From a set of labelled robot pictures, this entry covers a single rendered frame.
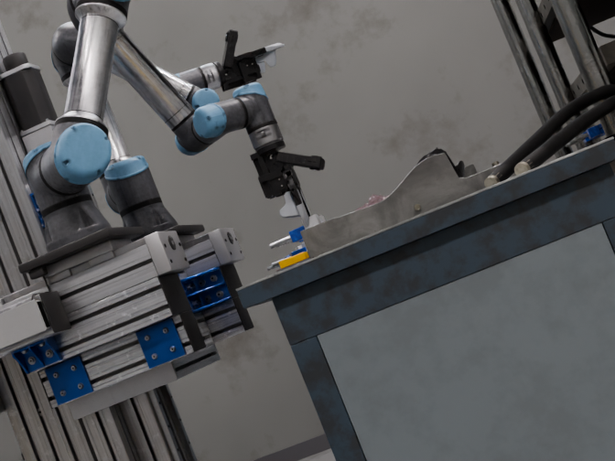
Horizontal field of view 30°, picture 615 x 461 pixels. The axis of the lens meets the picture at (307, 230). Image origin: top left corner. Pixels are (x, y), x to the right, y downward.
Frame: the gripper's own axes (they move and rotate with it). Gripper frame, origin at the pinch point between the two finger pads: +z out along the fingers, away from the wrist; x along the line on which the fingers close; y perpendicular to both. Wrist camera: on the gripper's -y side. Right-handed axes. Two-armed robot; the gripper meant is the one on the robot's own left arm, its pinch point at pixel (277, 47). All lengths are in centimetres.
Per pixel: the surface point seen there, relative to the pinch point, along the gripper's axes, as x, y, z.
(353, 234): 74, 52, -20
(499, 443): 141, 89, -29
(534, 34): 12, 21, 73
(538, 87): -23, 38, 88
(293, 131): -246, 21, 67
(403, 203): 78, 49, -8
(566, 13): 83, 21, 44
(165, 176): -278, 21, 1
